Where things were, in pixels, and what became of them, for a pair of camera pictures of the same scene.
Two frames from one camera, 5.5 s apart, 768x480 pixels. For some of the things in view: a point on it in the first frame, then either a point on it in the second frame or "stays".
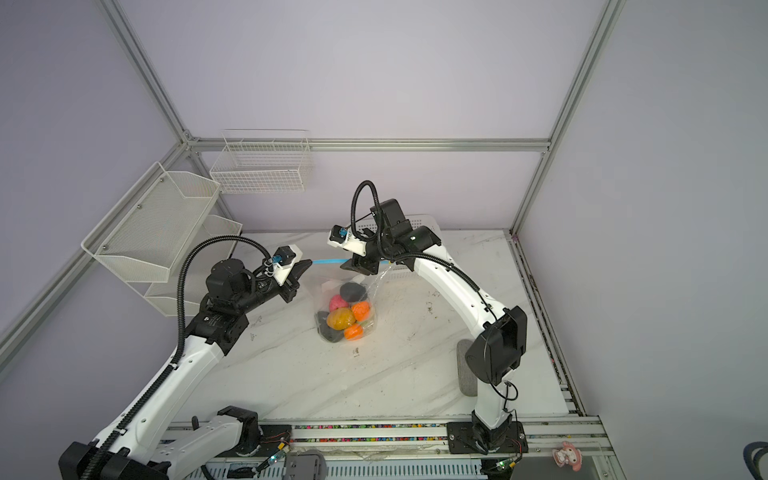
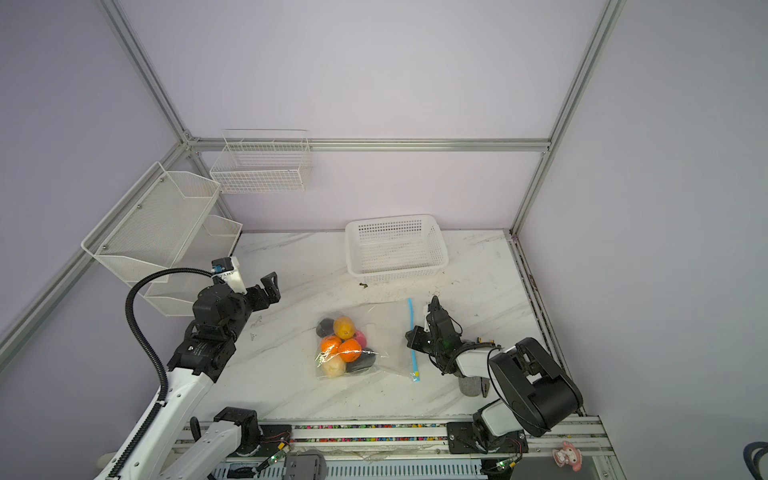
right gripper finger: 361,264 -> 418,339
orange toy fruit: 354,332 -> 331,343
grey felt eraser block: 467,381 stays
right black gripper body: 377,247 -> 436,347
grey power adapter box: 305,465 stays
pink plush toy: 568,454 stays
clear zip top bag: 347,310 -> 377,338
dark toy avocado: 353,292 -> 325,328
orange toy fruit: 361,310 -> 350,350
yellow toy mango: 340,318 stays
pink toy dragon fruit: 337,302 -> 358,335
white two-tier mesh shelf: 144,237 stays
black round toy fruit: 326,332 -> 365,360
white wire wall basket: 261,160 stays
